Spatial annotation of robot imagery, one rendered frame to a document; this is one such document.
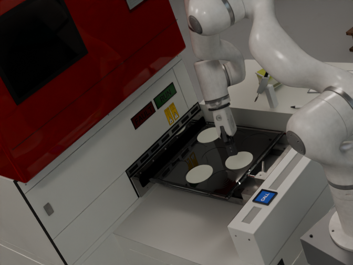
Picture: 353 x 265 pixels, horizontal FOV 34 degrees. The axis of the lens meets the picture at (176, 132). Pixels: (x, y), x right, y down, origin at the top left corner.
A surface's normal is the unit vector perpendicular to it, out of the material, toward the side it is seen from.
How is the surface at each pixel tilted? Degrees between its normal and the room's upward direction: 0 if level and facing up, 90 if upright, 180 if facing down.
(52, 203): 90
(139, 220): 0
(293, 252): 90
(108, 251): 90
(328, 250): 2
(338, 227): 2
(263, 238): 90
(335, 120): 58
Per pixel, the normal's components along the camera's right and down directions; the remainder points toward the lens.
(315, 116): -0.15, -0.46
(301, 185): 0.73, 0.11
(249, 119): -0.60, 0.58
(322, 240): -0.37, -0.78
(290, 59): -0.18, -0.11
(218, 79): 0.22, 0.15
